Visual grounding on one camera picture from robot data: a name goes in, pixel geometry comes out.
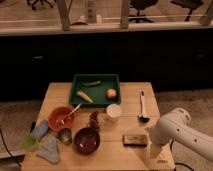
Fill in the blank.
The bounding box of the dark whiteboard eraser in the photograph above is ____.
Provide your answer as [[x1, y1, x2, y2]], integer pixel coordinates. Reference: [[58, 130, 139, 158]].
[[123, 134, 148, 147]]

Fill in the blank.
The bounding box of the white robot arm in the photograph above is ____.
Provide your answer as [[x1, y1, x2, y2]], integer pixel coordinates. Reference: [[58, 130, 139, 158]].
[[149, 108, 213, 162]]

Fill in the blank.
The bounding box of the purple bowl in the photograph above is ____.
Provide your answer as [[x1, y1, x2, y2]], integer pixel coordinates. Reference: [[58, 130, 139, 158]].
[[74, 127, 100, 155]]

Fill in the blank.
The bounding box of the orange bowl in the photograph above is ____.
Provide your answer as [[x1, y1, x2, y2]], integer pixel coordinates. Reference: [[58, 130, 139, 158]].
[[48, 106, 74, 132]]

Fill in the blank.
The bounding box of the white cup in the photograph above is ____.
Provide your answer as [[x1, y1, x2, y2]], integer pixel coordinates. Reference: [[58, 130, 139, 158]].
[[106, 104, 122, 121]]

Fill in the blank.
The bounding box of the red yellow apple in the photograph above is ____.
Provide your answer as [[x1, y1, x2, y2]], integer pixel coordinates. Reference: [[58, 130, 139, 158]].
[[106, 89, 117, 99]]

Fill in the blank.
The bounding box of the green plastic tray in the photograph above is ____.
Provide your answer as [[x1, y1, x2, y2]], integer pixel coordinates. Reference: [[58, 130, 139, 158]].
[[69, 74, 121, 108]]

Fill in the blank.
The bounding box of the green cucumber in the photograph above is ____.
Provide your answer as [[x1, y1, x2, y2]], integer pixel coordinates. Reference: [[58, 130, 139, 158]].
[[81, 80, 101, 87]]

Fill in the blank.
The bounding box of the small metal cup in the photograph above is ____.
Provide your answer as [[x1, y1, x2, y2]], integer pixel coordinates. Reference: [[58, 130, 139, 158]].
[[58, 128, 72, 145]]

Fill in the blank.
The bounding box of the metal spoon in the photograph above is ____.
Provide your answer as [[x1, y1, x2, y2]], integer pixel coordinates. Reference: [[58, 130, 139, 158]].
[[57, 103, 82, 125]]

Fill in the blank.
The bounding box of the grey folded cloth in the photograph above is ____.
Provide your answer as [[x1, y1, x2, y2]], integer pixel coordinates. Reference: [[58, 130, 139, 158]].
[[36, 134, 60, 164]]

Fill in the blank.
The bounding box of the blue sponge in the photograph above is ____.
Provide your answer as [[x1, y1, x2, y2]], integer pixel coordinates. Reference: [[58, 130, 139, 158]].
[[32, 119, 49, 140]]

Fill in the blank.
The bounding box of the black cable right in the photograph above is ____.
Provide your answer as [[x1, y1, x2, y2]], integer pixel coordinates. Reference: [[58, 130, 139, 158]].
[[169, 139, 196, 171]]

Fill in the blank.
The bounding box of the black cable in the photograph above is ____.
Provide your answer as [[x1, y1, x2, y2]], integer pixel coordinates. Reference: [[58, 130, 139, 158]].
[[169, 139, 196, 171], [0, 128, 23, 168]]

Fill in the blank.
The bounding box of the black cable left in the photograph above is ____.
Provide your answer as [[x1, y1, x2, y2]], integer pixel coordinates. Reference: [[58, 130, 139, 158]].
[[0, 128, 23, 168]]

